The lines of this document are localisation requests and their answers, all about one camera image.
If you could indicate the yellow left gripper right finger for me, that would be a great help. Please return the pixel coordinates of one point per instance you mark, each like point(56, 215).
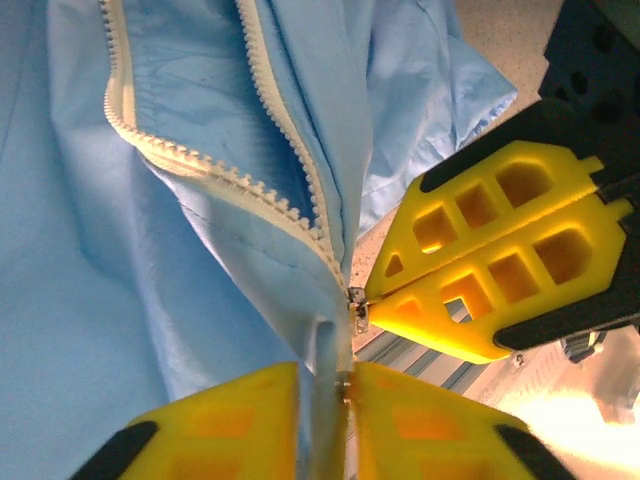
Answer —
point(425, 430)

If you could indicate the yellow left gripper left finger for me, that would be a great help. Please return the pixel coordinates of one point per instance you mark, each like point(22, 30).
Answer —
point(225, 425)

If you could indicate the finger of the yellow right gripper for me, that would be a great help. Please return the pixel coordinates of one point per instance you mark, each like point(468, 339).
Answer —
point(480, 165)
point(530, 320)

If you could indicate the light blue zip jacket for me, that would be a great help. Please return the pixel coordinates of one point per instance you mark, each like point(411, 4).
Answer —
point(100, 250)

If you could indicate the aluminium mounting rail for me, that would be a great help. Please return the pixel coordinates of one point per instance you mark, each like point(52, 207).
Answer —
point(425, 365)

